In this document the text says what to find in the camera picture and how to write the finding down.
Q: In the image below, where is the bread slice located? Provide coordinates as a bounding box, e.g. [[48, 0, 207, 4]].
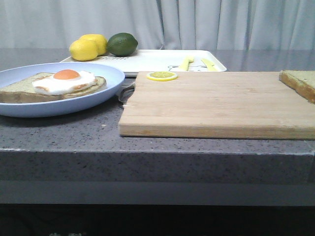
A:
[[279, 70, 315, 104], [0, 72, 107, 104]]

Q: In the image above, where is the white bear tray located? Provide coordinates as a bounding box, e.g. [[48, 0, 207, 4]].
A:
[[60, 49, 227, 74]]

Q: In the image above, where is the lemon slice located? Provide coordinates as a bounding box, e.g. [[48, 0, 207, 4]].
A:
[[146, 71, 178, 82]]

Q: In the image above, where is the blue round plate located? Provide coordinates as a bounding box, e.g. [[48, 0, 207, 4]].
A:
[[0, 62, 125, 118]]

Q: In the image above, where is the yellow plastic fork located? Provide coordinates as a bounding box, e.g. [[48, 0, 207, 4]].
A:
[[178, 56, 194, 71]]

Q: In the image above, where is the yellow plastic knife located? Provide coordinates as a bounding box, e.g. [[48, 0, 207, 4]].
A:
[[201, 59, 217, 71]]

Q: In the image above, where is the green lime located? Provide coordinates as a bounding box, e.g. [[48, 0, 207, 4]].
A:
[[106, 32, 138, 57]]

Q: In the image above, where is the wooden cutting board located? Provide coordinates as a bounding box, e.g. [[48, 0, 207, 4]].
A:
[[119, 71, 315, 140]]

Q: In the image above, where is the rear yellow lemon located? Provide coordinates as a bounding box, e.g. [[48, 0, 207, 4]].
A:
[[79, 34, 107, 56]]

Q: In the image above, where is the yellow lemon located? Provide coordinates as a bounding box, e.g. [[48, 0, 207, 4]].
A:
[[69, 39, 98, 61], [79, 34, 107, 56]]

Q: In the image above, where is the fried egg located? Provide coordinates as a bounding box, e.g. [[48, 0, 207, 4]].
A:
[[32, 69, 97, 95]]

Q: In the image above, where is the front yellow lemon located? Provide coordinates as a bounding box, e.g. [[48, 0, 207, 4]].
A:
[[69, 39, 98, 61]]

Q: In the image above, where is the grey curtain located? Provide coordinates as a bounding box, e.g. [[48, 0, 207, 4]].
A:
[[0, 0, 315, 50]]

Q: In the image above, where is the metal board handle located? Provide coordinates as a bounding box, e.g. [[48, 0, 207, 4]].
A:
[[117, 82, 135, 103]]

